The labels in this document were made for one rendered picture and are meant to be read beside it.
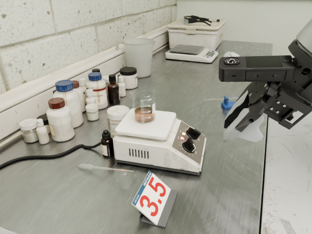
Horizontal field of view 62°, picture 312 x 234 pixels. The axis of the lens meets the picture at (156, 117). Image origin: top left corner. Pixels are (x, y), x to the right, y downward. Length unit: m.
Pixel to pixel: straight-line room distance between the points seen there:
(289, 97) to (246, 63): 0.09
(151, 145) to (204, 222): 0.18
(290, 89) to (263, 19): 1.47
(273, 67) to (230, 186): 0.26
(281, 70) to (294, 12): 1.49
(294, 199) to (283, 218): 0.06
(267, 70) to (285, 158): 0.31
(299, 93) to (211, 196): 0.25
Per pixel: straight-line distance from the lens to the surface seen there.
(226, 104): 0.88
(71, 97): 0.75
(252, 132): 0.50
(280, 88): 0.46
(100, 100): 0.86
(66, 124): 0.71
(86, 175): 0.60
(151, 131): 0.56
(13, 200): 0.60
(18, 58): 0.84
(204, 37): 1.57
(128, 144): 0.57
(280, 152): 0.71
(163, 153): 0.56
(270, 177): 0.62
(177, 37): 1.61
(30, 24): 0.87
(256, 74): 0.44
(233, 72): 0.43
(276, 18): 1.92
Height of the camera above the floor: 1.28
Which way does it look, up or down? 28 degrees down
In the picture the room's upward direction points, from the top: 1 degrees counter-clockwise
